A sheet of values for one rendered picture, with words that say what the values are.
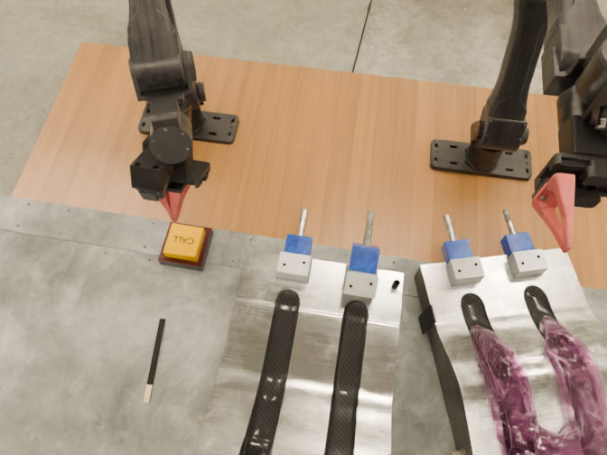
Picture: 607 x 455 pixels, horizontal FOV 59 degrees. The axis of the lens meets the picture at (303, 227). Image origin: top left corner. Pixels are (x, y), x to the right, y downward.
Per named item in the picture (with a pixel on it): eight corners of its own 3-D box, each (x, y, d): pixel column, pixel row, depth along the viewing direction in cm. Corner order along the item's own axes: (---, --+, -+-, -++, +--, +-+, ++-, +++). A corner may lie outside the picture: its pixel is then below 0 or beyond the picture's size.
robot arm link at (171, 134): (210, 158, 74) (191, 73, 67) (146, 168, 73) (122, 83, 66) (206, 124, 83) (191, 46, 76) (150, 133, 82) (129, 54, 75)
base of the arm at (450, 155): (546, 158, 100) (545, 128, 103) (438, 145, 101) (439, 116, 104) (530, 181, 107) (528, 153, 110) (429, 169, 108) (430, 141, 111)
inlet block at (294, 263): (290, 216, 95) (290, 200, 90) (318, 219, 95) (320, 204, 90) (277, 284, 89) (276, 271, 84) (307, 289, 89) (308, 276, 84)
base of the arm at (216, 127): (228, 120, 103) (236, 92, 106) (126, 107, 104) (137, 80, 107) (233, 144, 110) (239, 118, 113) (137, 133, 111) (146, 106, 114)
